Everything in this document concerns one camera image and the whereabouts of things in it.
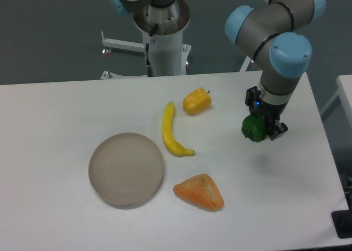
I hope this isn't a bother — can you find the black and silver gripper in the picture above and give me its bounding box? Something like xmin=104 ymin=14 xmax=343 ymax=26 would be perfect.
xmin=245 ymin=87 xmax=288 ymax=141

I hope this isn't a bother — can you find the green toy pepper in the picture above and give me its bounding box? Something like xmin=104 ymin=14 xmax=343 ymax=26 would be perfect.
xmin=241 ymin=113 xmax=269 ymax=143

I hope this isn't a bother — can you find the white side table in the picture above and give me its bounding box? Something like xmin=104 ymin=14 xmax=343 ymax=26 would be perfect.
xmin=320 ymin=74 xmax=351 ymax=124

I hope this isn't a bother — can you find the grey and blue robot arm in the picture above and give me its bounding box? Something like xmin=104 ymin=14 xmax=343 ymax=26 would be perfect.
xmin=111 ymin=0 xmax=326 ymax=142

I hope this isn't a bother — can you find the orange toy bread wedge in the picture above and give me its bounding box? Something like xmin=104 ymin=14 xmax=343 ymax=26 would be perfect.
xmin=173 ymin=174 xmax=224 ymax=211

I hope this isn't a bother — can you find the beige round plate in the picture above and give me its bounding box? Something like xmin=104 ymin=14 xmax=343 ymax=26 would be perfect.
xmin=88 ymin=132 xmax=165 ymax=209

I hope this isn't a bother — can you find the yellow toy pepper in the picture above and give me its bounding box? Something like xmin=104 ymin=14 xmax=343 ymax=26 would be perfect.
xmin=183 ymin=87 xmax=212 ymax=115

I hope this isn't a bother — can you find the black cable on pedestal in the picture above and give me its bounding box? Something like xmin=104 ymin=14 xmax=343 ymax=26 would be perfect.
xmin=145 ymin=23 xmax=158 ymax=77

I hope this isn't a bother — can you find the yellow toy banana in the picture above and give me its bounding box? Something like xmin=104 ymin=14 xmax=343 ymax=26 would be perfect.
xmin=161 ymin=101 xmax=195 ymax=157

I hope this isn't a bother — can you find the black clamp device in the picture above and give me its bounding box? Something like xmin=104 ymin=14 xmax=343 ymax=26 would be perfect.
xmin=331 ymin=174 xmax=352 ymax=239

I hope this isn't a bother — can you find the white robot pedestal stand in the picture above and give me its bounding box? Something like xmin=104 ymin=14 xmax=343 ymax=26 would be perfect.
xmin=101 ymin=0 xmax=191 ymax=77

